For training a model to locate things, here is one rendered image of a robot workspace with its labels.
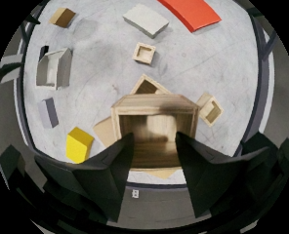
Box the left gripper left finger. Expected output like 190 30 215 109
34 133 135 222

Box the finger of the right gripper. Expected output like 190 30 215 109
24 14 41 25
0 62 23 83

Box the red flat rectangular slab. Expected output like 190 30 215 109
157 0 222 33

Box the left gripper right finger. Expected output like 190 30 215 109
175 132 270 218

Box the yellow rectangular block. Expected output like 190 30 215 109
66 127 94 164

